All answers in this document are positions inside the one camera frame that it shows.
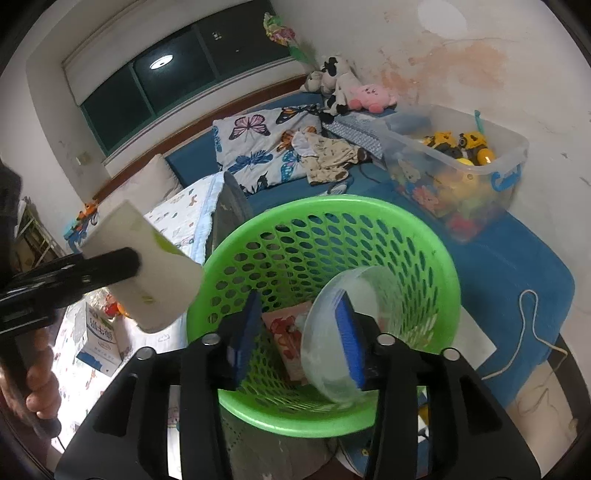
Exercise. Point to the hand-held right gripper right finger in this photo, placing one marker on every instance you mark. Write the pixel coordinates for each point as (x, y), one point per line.
(348, 341)

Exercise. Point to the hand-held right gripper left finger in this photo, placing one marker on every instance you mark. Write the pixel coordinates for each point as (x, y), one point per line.
(247, 332)

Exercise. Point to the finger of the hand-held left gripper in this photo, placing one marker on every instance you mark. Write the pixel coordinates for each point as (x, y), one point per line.
(101, 270)

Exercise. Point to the clear plastic dome bowl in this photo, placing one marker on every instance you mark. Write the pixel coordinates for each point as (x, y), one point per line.
(318, 332)

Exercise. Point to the pink snack packet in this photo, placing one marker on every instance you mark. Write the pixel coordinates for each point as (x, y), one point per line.
(284, 337)

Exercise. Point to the white paper cup green leaf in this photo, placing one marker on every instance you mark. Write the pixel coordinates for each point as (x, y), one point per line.
(152, 286)

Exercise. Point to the green plastic basket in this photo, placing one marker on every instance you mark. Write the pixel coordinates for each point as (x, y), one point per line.
(415, 258)

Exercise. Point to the person's left hand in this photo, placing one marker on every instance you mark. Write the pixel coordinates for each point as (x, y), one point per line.
(44, 392)

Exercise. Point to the orange plush toy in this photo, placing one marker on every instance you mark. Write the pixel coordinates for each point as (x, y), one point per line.
(87, 211)

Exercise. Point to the metal storage rack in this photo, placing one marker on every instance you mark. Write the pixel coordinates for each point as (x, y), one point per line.
(41, 235)

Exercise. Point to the blue white milk carton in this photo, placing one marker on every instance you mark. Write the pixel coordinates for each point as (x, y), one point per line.
(99, 344)

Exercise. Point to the beige pillow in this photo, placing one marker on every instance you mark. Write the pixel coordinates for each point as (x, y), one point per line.
(147, 184)

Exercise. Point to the white cartoon printed tablecloth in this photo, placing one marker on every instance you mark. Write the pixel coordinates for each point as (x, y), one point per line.
(184, 217)

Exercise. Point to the blue sofa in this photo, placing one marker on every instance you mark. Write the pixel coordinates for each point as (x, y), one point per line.
(508, 258)

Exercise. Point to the clear plastic storage box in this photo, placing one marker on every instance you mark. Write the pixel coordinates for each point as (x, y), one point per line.
(438, 184)

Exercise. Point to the beige printed garment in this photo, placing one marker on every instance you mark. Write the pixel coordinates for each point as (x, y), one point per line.
(328, 159)

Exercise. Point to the large butterfly print pillow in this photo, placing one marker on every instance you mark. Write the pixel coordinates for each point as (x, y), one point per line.
(258, 147)

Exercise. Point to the blue grey patterned cloth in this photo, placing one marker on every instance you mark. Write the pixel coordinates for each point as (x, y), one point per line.
(360, 129)

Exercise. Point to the dark glass window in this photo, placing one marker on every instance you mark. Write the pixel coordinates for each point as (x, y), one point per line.
(184, 74)

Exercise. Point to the white roller blind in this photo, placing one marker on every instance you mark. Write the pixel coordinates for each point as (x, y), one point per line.
(138, 41)

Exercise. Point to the yellow toy truck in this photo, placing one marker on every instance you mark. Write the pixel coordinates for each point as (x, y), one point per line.
(475, 147)

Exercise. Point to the pink round plush toy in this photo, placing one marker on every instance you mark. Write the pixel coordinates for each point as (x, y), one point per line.
(371, 97)

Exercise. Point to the black white cow plush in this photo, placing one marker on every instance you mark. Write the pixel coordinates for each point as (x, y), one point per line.
(337, 83)

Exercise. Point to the grey white plush toy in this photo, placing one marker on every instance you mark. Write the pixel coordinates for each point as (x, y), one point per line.
(314, 81)

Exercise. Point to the colourful flower decoration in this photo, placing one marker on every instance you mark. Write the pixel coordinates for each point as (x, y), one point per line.
(281, 32)

